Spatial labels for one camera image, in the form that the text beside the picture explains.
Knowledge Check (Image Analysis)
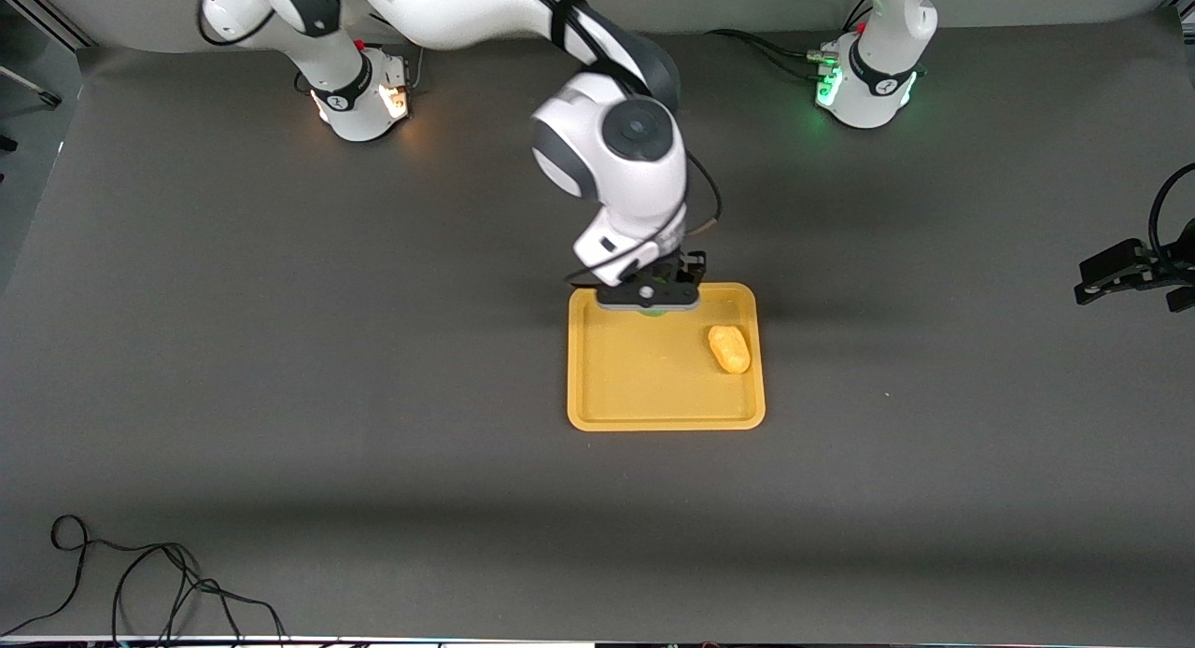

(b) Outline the yellow potato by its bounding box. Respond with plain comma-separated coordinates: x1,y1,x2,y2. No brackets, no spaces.
707,324,752,375

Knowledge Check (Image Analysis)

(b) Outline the yellow plastic tray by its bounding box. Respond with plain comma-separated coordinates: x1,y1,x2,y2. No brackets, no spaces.
567,282,766,432

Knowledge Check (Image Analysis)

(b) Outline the metal stand leg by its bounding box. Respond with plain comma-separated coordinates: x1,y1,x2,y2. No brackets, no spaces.
0,64,62,109

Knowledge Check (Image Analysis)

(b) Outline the black cable along right arm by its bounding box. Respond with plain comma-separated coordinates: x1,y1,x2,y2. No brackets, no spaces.
198,0,723,285

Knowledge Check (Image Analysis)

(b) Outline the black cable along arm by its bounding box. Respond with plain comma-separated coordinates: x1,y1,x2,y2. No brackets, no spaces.
1146,162,1195,257
198,0,723,285

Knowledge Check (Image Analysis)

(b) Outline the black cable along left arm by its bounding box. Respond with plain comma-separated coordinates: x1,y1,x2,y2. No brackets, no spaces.
1146,162,1195,257

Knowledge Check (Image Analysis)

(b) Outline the black left base cable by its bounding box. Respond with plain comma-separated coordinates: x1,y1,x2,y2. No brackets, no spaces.
707,29,827,61
756,43,827,81

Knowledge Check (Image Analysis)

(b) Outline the black base cable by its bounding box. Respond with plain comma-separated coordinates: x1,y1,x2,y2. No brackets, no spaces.
707,29,827,61
355,13,426,93
756,43,827,81

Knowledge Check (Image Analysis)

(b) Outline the black right base cable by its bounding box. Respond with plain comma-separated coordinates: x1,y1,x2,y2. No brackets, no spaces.
355,13,426,93

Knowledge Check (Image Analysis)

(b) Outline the thin black loose cable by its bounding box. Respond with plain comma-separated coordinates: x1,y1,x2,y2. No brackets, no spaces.
0,514,290,648

